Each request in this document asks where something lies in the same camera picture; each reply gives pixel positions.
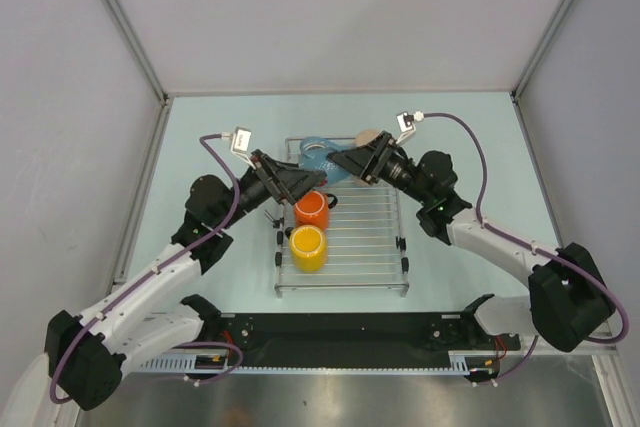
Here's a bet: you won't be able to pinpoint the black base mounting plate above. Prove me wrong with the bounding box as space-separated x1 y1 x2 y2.
197 312 521 359

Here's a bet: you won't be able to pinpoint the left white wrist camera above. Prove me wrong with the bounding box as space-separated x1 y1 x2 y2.
221 127 252 165

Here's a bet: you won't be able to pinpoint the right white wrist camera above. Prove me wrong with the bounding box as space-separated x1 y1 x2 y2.
396 111 424 145

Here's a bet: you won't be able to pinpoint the yellow mug black handle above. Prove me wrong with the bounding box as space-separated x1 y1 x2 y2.
285 224 328 273

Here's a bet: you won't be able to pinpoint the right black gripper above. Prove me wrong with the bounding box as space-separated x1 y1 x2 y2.
328 131 432 205

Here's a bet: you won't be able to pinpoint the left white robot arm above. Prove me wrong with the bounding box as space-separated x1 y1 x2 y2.
45 150 326 410

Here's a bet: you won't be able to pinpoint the light blue mug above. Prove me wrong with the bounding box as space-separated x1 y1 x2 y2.
298 136 350 186

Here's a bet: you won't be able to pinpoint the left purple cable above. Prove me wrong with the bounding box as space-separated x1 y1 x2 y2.
49 132 261 404

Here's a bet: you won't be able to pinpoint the beige printed mug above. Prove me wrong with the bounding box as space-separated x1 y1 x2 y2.
354 129 381 147

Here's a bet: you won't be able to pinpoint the purple cable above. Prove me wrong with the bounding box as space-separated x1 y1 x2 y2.
49 132 261 404
414 110 630 346

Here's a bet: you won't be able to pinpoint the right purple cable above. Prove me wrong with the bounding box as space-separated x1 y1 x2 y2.
414 110 630 346

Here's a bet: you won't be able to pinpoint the orange mug black handle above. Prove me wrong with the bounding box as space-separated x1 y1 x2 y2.
293 190 338 231

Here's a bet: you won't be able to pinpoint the metal wire dish rack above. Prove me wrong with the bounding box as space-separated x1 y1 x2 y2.
270 178 409 298

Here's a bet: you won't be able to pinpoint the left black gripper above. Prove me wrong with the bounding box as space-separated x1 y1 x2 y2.
216 150 326 230

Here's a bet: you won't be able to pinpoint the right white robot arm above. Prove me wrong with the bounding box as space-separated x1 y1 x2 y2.
328 132 616 352

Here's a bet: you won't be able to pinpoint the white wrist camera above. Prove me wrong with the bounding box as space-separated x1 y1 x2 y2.
221 127 252 165
396 111 424 145

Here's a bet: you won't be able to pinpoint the white slotted cable duct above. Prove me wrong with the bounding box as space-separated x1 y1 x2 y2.
135 351 498 378

